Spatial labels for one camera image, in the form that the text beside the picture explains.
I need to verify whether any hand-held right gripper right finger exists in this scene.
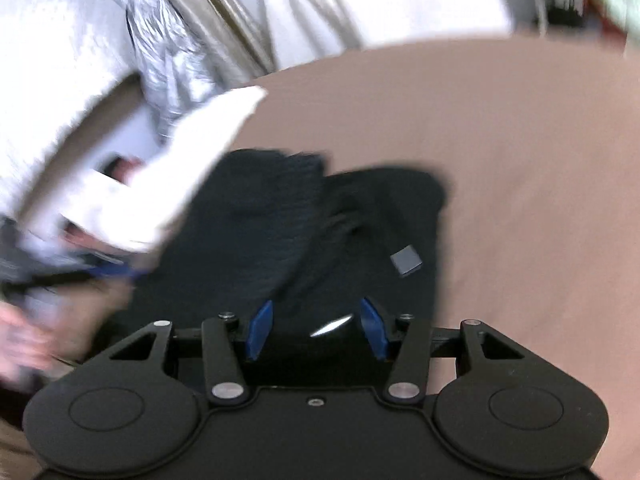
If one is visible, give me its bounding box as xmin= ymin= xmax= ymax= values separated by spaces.
xmin=360 ymin=297 xmax=526 ymax=404

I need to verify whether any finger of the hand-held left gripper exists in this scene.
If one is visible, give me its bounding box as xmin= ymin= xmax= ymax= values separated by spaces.
xmin=60 ymin=260 xmax=149 ymax=284

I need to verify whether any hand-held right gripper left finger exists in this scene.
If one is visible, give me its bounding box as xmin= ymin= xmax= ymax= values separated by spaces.
xmin=109 ymin=300 xmax=276 ymax=406

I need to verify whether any black knit sweater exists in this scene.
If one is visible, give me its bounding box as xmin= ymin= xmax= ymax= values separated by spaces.
xmin=127 ymin=149 xmax=333 ymax=341

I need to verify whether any white garment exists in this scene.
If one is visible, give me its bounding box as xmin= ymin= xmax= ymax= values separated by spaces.
xmin=62 ymin=85 xmax=269 ymax=254

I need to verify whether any person's left hand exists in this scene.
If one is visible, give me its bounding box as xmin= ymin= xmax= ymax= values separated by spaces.
xmin=0 ymin=304 xmax=67 ymax=377

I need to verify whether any silver quilted insulation sheet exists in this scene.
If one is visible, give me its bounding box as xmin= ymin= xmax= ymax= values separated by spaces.
xmin=0 ymin=0 xmax=151 ymax=211

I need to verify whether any beige curtain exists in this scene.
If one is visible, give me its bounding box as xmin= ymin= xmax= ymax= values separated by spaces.
xmin=184 ymin=0 xmax=277 ymax=74

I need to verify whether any white draped sheet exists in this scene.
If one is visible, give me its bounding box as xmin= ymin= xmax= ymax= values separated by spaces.
xmin=260 ymin=0 xmax=517 ymax=57

